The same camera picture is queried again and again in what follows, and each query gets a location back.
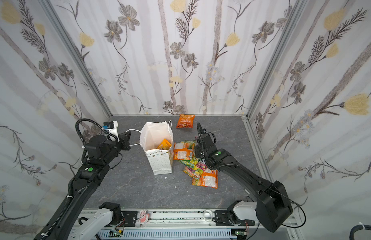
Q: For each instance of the pink cartoon sticker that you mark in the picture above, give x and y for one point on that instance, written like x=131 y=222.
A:
x=143 y=217

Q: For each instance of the white vented cable tray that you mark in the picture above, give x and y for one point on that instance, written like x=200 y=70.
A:
x=168 y=234

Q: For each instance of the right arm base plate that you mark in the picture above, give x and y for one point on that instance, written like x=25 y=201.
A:
x=225 y=218

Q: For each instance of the orange snack bag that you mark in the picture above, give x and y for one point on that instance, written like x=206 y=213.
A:
x=184 y=151
x=208 y=178

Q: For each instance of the yellow mango candy bag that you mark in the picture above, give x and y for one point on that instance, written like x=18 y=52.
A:
x=164 y=145

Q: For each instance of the white paper bag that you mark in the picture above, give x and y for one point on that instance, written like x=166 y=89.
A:
x=157 y=142

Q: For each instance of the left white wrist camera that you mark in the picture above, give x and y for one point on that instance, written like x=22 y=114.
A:
x=111 y=128

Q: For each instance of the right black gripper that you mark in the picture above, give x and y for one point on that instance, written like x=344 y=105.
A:
x=202 y=142

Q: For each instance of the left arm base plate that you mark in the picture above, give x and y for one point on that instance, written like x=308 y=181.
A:
x=128 y=219

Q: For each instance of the green Fox's candy bag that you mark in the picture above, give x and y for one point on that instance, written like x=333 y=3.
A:
x=190 y=163

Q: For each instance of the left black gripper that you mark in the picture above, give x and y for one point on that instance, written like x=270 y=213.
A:
x=124 y=140

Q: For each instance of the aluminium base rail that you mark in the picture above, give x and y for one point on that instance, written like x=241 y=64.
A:
x=182 y=218

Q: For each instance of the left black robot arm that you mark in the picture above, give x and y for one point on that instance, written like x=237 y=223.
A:
x=97 y=155

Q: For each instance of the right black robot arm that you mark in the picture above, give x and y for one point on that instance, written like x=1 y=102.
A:
x=272 y=206

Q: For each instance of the pink Fox's candy bag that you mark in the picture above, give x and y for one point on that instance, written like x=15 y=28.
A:
x=196 y=171

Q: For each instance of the orange chip bag by wall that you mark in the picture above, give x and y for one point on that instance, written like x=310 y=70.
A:
x=185 y=121

